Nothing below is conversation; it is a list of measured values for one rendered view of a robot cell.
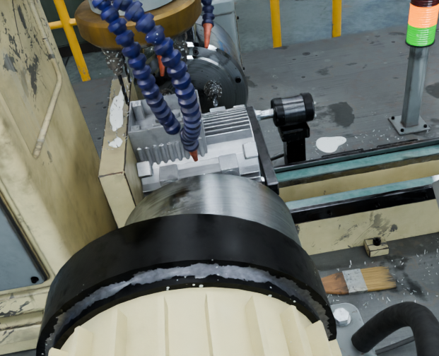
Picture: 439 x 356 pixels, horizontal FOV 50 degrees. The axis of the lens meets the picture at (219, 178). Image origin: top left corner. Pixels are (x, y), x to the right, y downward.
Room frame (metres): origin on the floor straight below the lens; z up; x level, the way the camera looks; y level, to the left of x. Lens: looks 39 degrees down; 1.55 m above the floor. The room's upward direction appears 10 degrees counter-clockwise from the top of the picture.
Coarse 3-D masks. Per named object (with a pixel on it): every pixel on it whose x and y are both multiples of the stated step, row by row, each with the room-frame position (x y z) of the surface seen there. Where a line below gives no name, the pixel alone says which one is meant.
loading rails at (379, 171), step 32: (320, 160) 0.75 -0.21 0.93; (352, 160) 0.75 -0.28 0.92; (384, 160) 0.73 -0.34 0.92; (416, 160) 0.72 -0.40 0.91; (288, 192) 0.72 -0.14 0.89; (320, 192) 0.72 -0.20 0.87; (352, 192) 0.65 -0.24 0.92; (384, 192) 0.63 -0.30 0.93; (416, 192) 0.62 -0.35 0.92; (320, 224) 0.62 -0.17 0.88; (352, 224) 0.62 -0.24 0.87; (384, 224) 0.62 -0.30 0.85; (416, 224) 0.62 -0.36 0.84
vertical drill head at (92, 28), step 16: (144, 0) 0.63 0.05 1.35; (160, 0) 0.64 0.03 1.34; (176, 0) 0.66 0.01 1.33; (192, 0) 0.65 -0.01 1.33; (80, 16) 0.66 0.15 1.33; (96, 16) 0.65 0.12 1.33; (160, 16) 0.61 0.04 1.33; (176, 16) 0.62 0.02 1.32; (192, 16) 0.64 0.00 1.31; (80, 32) 0.66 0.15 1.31; (96, 32) 0.62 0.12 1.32; (112, 32) 0.61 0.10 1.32; (176, 32) 0.62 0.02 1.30; (112, 48) 0.62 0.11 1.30; (176, 48) 0.64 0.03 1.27; (112, 64) 0.64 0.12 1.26; (128, 80) 0.73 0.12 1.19
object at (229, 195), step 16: (192, 176) 0.48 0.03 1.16; (208, 176) 0.48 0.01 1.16; (224, 176) 0.48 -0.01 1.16; (160, 192) 0.47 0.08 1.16; (176, 192) 0.46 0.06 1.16; (192, 192) 0.45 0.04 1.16; (208, 192) 0.44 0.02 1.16; (224, 192) 0.44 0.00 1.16; (240, 192) 0.45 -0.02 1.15; (256, 192) 0.45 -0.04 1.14; (272, 192) 0.47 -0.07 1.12; (144, 208) 0.46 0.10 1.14; (160, 208) 0.44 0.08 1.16; (176, 208) 0.43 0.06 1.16; (192, 208) 0.42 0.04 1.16; (208, 208) 0.41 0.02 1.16; (224, 208) 0.41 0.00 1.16; (240, 208) 0.41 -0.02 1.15; (256, 208) 0.42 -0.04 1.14; (272, 208) 0.43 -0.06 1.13; (128, 224) 0.46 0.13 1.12; (272, 224) 0.40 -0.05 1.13; (288, 224) 0.43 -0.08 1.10
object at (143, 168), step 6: (246, 144) 0.63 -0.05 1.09; (252, 144) 0.63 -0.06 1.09; (246, 150) 0.62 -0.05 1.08; (252, 150) 0.62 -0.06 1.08; (246, 156) 0.62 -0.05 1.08; (252, 156) 0.62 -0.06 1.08; (138, 162) 0.63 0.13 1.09; (144, 162) 0.63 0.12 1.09; (150, 162) 0.64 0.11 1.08; (138, 168) 0.63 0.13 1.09; (144, 168) 0.62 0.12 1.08; (150, 168) 0.62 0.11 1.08; (138, 174) 0.62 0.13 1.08; (144, 174) 0.62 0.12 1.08; (150, 174) 0.62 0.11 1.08
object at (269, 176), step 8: (248, 112) 0.82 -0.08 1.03; (256, 120) 0.79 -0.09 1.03; (256, 128) 0.76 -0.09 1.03; (256, 136) 0.73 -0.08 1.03; (264, 144) 0.70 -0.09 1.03; (264, 152) 0.68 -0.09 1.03; (264, 160) 0.66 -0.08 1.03; (264, 168) 0.64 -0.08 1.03; (272, 168) 0.63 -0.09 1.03; (264, 176) 0.62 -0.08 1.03; (272, 176) 0.61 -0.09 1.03; (264, 184) 0.61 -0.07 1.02; (272, 184) 0.59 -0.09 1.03
